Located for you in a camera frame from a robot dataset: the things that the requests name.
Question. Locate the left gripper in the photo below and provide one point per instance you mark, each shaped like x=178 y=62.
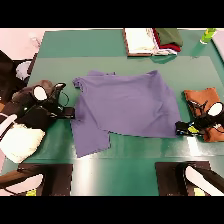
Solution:
x=68 y=113

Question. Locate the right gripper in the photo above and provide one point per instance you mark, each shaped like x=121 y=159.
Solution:
x=185 y=129

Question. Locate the purple T-shirt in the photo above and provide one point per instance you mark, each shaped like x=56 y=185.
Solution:
x=126 y=103

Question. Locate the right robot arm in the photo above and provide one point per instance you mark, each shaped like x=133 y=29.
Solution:
x=206 y=181

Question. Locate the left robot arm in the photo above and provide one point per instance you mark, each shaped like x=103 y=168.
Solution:
x=35 y=115

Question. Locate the orange garment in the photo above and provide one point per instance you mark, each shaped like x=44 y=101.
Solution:
x=200 y=96

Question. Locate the brown garment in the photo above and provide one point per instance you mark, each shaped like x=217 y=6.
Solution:
x=45 y=84

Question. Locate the white garment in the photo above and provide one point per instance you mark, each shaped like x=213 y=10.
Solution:
x=140 y=40
x=20 y=145

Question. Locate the black garment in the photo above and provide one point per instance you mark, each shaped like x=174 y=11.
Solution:
x=8 y=75

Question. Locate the red garment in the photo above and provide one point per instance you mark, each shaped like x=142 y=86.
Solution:
x=170 y=46

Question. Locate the dark green garment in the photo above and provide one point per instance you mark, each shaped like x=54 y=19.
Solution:
x=170 y=36

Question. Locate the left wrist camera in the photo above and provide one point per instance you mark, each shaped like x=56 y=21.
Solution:
x=59 y=87

